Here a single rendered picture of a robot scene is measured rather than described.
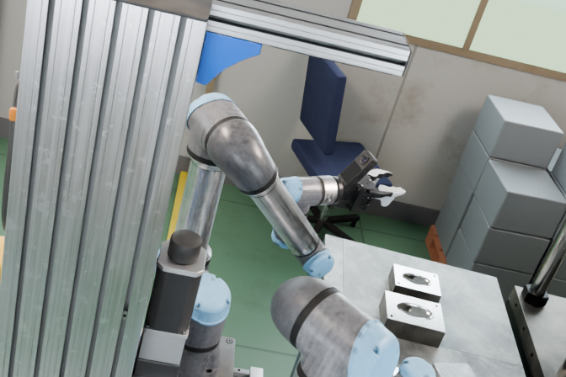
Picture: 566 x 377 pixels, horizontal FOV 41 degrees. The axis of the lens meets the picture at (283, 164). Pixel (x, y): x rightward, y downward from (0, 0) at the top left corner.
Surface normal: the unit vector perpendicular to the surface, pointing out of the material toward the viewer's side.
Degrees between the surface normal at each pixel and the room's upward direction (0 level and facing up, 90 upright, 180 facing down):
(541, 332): 0
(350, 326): 26
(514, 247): 90
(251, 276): 0
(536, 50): 90
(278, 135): 90
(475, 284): 0
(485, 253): 90
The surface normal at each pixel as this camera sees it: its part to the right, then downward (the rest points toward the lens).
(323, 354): -0.61, -0.07
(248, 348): 0.25, -0.84
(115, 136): 0.02, 0.49
